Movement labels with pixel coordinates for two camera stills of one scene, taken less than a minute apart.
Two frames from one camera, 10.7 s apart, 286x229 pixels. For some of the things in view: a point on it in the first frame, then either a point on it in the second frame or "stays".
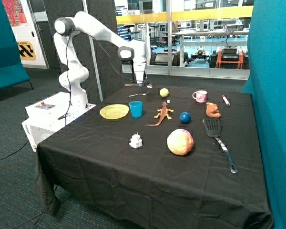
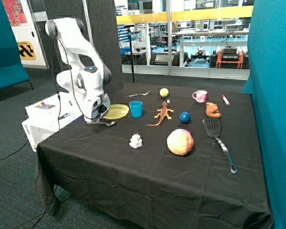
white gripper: (139, 70) → (100, 107)
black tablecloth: (158, 156) stays
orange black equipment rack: (229, 57) stays
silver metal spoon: (148, 85) → (108, 124)
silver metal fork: (145, 94) stays
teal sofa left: (6, 70) stays
